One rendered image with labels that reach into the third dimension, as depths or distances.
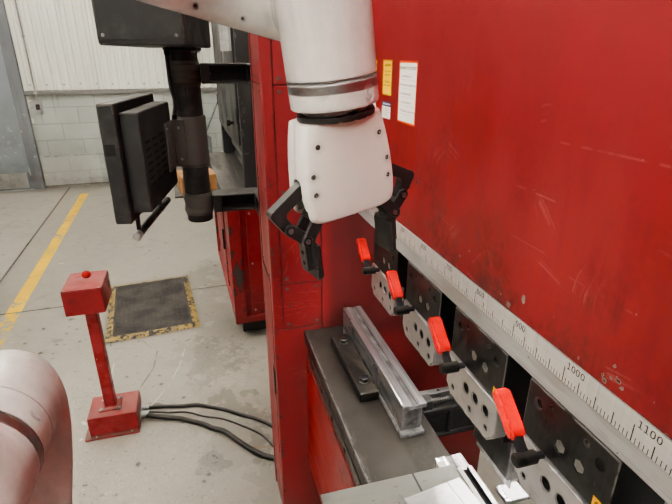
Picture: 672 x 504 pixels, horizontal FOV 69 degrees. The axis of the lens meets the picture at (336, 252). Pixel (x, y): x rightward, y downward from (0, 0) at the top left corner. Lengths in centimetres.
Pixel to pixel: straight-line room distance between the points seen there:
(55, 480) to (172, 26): 118
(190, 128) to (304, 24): 153
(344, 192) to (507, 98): 29
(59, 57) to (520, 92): 732
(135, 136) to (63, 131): 624
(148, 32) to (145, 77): 607
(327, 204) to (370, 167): 6
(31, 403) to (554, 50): 67
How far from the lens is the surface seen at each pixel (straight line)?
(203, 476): 245
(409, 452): 123
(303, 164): 46
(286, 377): 174
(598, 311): 58
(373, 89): 46
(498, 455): 89
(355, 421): 130
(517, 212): 67
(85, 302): 237
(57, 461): 69
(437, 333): 84
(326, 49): 44
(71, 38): 772
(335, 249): 155
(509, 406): 70
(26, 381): 62
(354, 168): 48
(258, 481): 238
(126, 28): 157
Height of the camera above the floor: 173
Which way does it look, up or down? 22 degrees down
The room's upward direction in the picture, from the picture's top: straight up
